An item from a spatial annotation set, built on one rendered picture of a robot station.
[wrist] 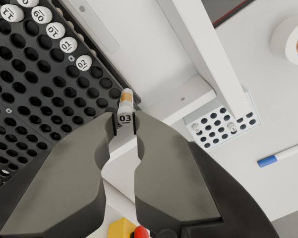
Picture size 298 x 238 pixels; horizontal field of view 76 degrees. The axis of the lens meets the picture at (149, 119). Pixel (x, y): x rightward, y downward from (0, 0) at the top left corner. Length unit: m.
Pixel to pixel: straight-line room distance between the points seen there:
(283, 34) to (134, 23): 0.23
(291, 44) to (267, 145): 0.24
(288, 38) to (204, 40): 0.22
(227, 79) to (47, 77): 0.17
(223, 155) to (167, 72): 0.28
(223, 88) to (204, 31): 0.05
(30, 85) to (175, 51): 0.17
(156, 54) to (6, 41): 0.16
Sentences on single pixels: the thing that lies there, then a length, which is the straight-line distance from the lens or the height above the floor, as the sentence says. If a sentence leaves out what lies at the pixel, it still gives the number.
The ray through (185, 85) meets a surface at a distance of 0.27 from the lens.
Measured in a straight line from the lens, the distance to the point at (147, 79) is 0.27.
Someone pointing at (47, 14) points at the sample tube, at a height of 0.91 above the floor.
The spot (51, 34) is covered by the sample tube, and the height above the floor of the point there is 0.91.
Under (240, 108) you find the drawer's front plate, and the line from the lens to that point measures 0.21.
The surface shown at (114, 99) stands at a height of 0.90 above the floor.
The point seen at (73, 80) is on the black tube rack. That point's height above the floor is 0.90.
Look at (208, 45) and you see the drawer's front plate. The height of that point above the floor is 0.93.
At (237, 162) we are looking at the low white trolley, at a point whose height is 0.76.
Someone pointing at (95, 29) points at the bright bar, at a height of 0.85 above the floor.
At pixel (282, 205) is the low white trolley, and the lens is 0.74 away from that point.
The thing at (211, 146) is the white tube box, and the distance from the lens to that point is 0.41.
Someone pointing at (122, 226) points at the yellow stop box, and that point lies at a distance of 0.45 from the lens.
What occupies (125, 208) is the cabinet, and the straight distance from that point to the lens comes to 0.56.
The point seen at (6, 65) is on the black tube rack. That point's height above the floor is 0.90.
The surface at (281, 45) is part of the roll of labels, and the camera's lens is 0.38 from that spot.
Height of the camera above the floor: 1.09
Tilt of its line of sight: 59 degrees down
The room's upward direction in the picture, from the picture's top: 172 degrees clockwise
